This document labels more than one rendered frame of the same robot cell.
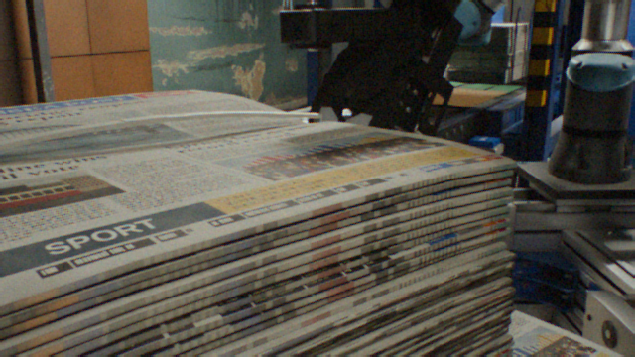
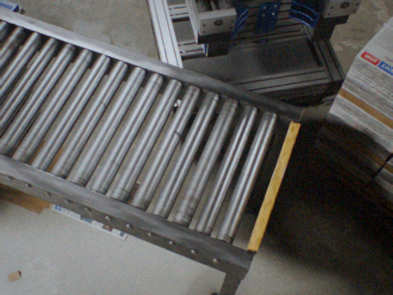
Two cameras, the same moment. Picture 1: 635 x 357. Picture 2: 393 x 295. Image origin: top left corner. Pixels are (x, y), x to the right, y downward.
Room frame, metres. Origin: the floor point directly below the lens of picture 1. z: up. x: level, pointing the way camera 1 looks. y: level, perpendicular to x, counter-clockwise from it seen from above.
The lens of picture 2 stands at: (1.52, 0.83, 2.05)
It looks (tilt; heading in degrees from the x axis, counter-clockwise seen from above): 62 degrees down; 257
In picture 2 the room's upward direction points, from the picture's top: 3 degrees clockwise
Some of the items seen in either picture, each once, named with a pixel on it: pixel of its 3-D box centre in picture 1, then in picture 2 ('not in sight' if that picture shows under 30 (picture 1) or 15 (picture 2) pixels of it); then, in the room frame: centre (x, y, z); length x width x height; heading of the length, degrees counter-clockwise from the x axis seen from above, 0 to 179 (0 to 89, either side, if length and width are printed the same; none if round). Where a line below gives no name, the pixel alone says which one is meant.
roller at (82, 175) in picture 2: not in sight; (110, 125); (1.62, 0.04, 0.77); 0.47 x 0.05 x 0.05; 59
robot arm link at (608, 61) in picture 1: (598, 89); not in sight; (1.21, -0.55, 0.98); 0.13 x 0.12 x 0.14; 156
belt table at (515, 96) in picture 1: (444, 103); not in sight; (2.60, -0.56, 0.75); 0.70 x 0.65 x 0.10; 149
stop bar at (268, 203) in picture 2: not in sight; (275, 183); (1.17, 0.33, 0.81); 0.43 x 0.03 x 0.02; 59
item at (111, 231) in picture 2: not in sight; (101, 197); (1.76, -0.05, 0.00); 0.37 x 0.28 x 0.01; 149
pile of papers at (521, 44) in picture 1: (488, 52); not in sight; (3.09, -0.85, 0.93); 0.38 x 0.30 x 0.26; 149
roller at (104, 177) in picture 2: not in sight; (129, 131); (1.57, 0.07, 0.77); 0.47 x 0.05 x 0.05; 59
